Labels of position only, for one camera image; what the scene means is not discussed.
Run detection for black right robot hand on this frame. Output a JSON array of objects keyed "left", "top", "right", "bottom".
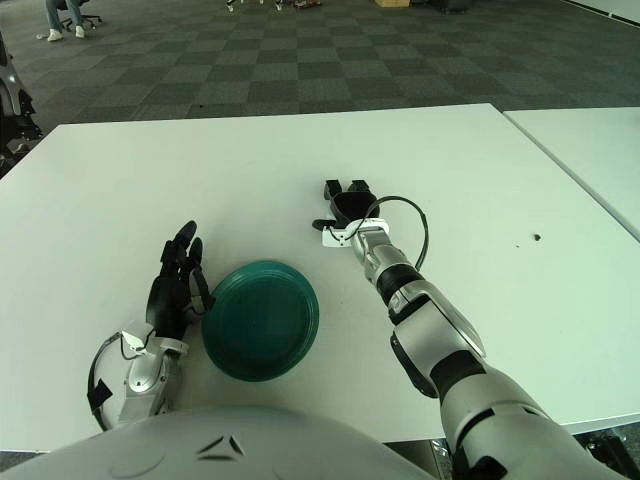
[{"left": 312, "top": 178, "right": 376, "bottom": 232}]

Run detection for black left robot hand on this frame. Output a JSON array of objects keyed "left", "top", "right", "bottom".
[{"left": 145, "top": 219, "right": 216, "bottom": 340}]

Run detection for green round plate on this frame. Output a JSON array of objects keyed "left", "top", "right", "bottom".
[{"left": 201, "top": 259, "right": 320, "bottom": 384}]

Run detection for white grey robot torso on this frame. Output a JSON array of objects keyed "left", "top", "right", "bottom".
[{"left": 0, "top": 404, "right": 441, "bottom": 480}]

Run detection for black bulky object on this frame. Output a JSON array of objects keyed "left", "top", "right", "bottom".
[{"left": 427, "top": 0, "right": 474, "bottom": 15}]

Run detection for white-tipped furniture legs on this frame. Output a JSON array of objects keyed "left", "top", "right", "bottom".
[{"left": 223, "top": 0, "right": 284, "bottom": 12}]

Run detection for grey black humanoid robot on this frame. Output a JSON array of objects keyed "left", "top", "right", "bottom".
[{"left": 0, "top": 34, "right": 44, "bottom": 161}]

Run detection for black office chair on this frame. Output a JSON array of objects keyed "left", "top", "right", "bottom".
[{"left": 54, "top": 0, "right": 104, "bottom": 29}]

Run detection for seated person in jeans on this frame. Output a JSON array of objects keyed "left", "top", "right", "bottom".
[{"left": 44, "top": 0, "right": 86, "bottom": 42}]

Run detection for black table foot with caster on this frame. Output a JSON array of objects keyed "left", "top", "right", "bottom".
[{"left": 584, "top": 432, "right": 631, "bottom": 459}]

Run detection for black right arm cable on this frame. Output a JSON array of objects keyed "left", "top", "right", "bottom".
[{"left": 367, "top": 195, "right": 430, "bottom": 269}]

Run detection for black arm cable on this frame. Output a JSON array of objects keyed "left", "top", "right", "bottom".
[
  {"left": 367, "top": 195, "right": 430, "bottom": 269},
  {"left": 86, "top": 332, "right": 126, "bottom": 431}
]

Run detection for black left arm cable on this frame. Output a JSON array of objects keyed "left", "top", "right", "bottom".
[{"left": 86, "top": 332, "right": 126, "bottom": 431}]

